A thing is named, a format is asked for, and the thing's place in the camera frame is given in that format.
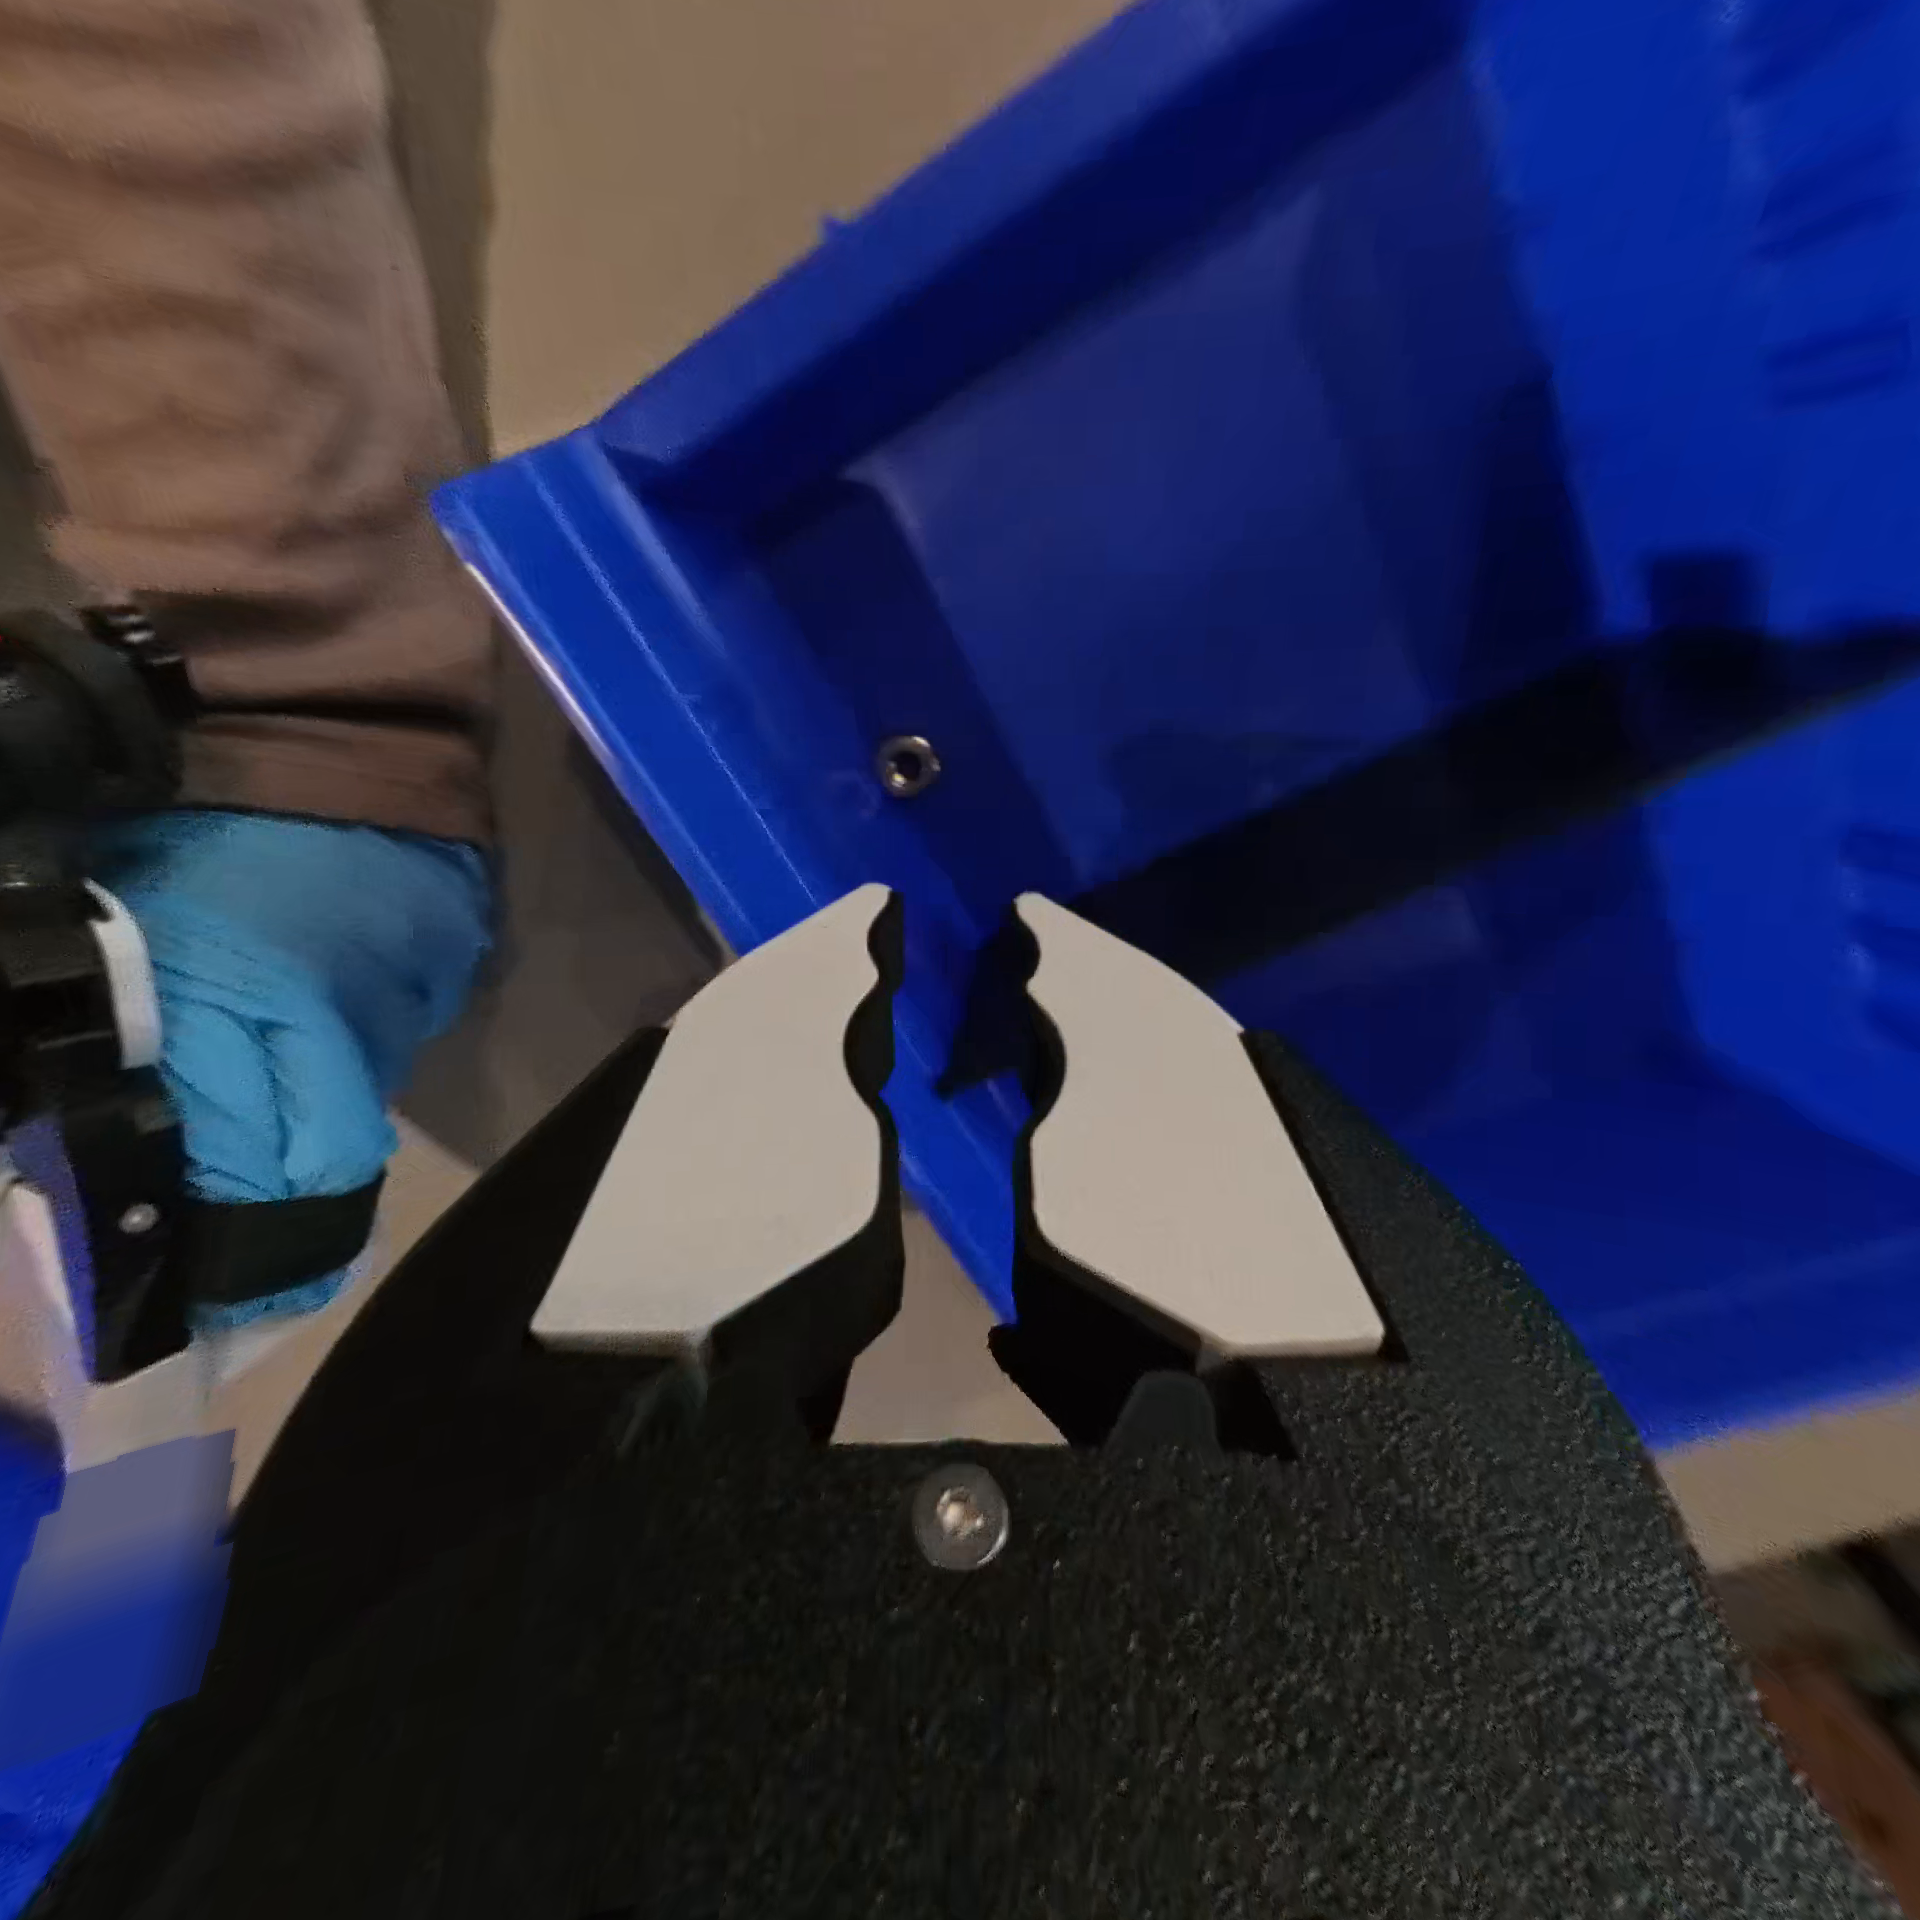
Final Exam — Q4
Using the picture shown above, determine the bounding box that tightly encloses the person's left forearm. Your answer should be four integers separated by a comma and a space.
0, 0, 501, 848

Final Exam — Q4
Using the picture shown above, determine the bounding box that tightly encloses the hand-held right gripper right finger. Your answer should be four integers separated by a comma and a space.
990, 892, 1389, 1450

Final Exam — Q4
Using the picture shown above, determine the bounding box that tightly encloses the person's left hand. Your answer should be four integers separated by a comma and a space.
86, 806, 501, 1328

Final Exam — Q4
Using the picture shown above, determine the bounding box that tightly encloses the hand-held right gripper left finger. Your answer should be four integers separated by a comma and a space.
527, 882, 909, 1443

